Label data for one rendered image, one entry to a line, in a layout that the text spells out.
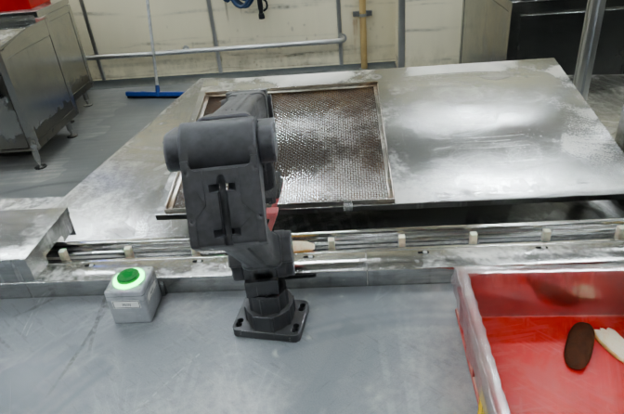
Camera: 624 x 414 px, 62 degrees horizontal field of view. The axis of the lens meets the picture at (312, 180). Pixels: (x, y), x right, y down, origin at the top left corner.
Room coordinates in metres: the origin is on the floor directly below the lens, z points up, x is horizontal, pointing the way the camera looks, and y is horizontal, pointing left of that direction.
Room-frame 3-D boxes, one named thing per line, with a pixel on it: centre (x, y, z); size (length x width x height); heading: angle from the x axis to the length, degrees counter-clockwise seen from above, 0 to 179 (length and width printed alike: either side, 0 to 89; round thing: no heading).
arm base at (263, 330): (0.68, 0.09, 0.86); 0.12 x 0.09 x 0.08; 76
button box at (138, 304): (0.74, 0.35, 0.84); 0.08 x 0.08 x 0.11; 85
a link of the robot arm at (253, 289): (0.70, 0.10, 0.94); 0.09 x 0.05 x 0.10; 1
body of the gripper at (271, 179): (0.84, 0.10, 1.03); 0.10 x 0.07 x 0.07; 175
